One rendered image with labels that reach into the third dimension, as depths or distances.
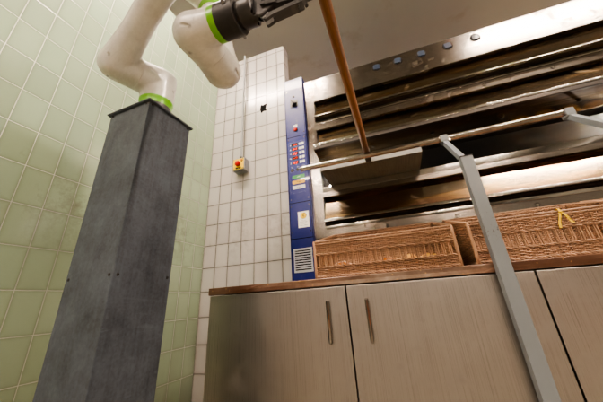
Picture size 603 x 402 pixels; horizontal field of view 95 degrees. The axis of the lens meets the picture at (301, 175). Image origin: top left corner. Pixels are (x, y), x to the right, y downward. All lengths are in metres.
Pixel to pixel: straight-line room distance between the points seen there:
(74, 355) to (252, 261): 1.13
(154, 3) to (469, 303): 1.46
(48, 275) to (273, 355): 0.93
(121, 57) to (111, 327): 0.90
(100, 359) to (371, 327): 0.78
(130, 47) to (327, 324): 1.24
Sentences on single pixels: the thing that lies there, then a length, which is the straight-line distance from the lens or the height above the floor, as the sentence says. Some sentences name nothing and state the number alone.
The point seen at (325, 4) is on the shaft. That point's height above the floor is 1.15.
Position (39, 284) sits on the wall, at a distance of 1.50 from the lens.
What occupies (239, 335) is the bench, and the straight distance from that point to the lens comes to 1.30.
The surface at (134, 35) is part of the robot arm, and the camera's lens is 1.27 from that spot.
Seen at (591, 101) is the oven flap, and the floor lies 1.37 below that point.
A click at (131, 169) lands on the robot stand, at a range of 1.05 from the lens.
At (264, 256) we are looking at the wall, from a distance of 1.87.
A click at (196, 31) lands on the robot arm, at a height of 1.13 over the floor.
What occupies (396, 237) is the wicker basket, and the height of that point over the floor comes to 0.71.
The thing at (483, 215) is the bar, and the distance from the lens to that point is 1.11.
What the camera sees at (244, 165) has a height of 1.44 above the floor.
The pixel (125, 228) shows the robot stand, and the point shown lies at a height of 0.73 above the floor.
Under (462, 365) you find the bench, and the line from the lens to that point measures 1.13.
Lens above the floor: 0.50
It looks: 25 degrees up
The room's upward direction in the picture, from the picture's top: 4 degrees counter-clockwise
